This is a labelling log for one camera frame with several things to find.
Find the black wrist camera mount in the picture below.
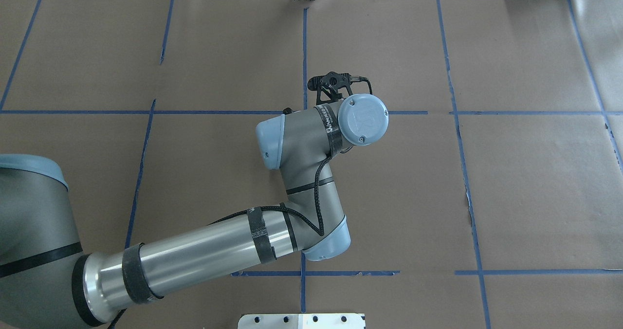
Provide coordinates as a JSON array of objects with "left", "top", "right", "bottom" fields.
[{"left": 307, "top": 71, "right": 373, "bottom": 106}]

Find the white metal base plate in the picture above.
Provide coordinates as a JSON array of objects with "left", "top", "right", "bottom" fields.
[{"left": 237, "top": 312, "right": 366, "bottom": 329}]

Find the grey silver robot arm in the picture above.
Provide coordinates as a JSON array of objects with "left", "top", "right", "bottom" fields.
[{"left": 1, "top": 94, "right": 389, "bottom": 329}]

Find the brown paper table cover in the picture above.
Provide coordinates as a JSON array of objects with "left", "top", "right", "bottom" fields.
[{"left": 1, "top": 0, "right": 622, "bottom": 329}]

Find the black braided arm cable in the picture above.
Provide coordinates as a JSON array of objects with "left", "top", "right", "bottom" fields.
[{"left": 107, "top": 147, "right": 353, "bottom": 329}]

